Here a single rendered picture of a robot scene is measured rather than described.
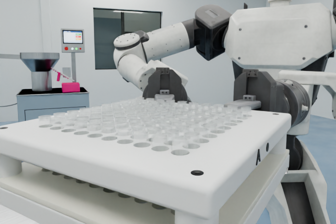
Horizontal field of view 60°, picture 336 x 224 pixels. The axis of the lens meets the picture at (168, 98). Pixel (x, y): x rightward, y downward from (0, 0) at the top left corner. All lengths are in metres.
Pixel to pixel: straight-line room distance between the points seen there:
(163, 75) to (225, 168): 0.31
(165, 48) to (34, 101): 2.10
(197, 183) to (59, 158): 0.11
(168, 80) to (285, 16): 0.43
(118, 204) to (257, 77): 0.27
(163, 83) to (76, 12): 5.20
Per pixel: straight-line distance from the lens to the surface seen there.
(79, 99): 2.88
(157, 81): 0.48
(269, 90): 0.42
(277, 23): 0.82
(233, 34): 0.85
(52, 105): 2.88
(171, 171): 0.18
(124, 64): 0.80
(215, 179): 0.17
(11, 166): 0.33
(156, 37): 0.90
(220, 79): 6.57
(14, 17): 5.64
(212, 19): 0.93
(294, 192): 0.89
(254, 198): 0.26
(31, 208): 0.29
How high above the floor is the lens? 1.08
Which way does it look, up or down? 8 degrees down
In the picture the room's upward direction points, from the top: straight up
